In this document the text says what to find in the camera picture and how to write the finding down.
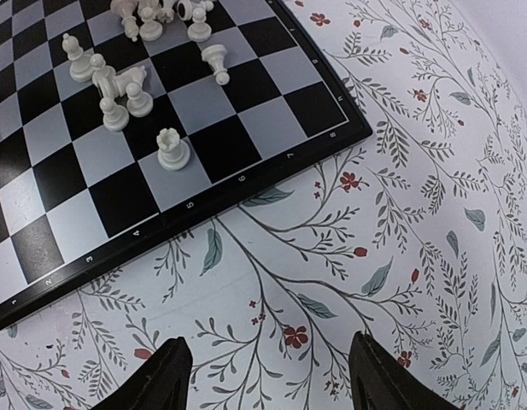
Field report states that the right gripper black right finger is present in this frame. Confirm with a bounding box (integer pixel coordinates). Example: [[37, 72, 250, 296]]
[[348, 331, 457, 410]]

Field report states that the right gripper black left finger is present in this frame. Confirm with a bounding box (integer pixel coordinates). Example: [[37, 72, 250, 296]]
[[93, 337, 193, 410]]

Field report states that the white rook chess piece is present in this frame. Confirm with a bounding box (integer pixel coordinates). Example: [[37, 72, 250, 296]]
[[156, 128, 190, 171]]

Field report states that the white knight chess piece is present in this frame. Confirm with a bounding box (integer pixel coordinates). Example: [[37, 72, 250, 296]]
[[96, 66, 147, 99]]

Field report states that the white pawn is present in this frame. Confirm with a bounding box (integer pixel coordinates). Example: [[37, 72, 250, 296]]
[[201, 44, 230, 86]]

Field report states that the floral patterned table mat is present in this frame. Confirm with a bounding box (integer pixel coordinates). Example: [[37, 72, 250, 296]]
[[0, 1, 527, 409]]

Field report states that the black and white chessboard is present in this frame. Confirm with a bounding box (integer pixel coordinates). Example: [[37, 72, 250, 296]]
[[0, 1, 372, 330]]

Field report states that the white piece showing black base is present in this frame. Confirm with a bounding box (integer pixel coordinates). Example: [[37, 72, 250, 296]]
[[174, 0, 214, 21]]

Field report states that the white queen lying down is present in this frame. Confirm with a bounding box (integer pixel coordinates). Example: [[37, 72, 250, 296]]
[[110, 0, 139, 42]]

